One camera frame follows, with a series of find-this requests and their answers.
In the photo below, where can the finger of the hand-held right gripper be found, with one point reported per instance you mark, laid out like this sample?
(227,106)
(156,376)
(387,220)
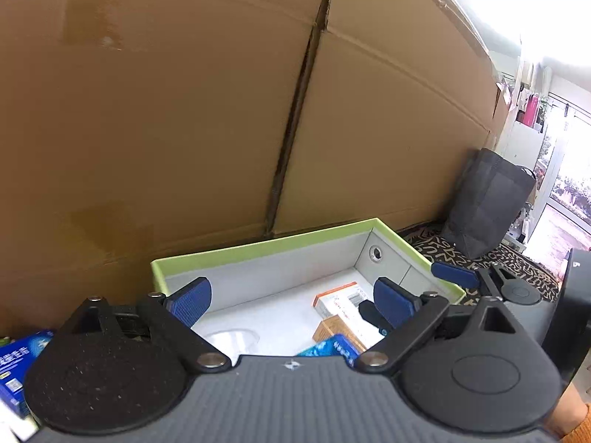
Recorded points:
(369,314)
(455,273)

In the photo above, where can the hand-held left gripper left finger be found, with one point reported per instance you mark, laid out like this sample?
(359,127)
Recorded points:
(191,300)

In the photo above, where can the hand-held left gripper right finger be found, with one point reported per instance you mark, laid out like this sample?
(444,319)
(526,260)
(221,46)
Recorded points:
(392,304)

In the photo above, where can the white orange medicine box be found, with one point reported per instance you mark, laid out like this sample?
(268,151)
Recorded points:
(334,300)

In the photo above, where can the small brown box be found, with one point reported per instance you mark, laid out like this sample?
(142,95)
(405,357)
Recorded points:
(334,330)

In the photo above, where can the light blue packet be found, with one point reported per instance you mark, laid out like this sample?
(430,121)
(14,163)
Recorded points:
(330,348)

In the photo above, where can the light green storage box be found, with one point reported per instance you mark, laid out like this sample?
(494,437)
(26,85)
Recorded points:
(277,258)

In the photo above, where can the person's right forearm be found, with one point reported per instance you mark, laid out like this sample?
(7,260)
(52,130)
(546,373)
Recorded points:
(575,420)

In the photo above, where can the clear plastic cup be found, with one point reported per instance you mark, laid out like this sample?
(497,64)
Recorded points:
(231,339)

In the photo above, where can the black mat with tan letters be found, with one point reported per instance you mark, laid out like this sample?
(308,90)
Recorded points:
(531,270)

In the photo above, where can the dark grey tote bag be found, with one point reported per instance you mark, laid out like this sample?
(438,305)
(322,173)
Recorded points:
(489,203)

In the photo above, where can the glass door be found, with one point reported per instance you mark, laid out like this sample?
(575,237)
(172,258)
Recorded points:
(565,184)

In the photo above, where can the white cabinet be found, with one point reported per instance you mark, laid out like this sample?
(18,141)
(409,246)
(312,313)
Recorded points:
(521,147)

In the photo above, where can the large plain cardboard box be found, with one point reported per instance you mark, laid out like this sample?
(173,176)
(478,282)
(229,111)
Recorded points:
(392,124)

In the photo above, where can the pink bottle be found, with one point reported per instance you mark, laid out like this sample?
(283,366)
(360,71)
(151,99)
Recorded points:
(531,110)

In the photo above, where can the large labelled cardboard box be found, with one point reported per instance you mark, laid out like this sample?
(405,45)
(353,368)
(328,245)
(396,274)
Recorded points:
(138,124)

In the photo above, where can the blue medicine box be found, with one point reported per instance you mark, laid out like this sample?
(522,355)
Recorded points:
(18,369)

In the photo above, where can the white paper box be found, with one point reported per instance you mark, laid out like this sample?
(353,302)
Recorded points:
(11,420)

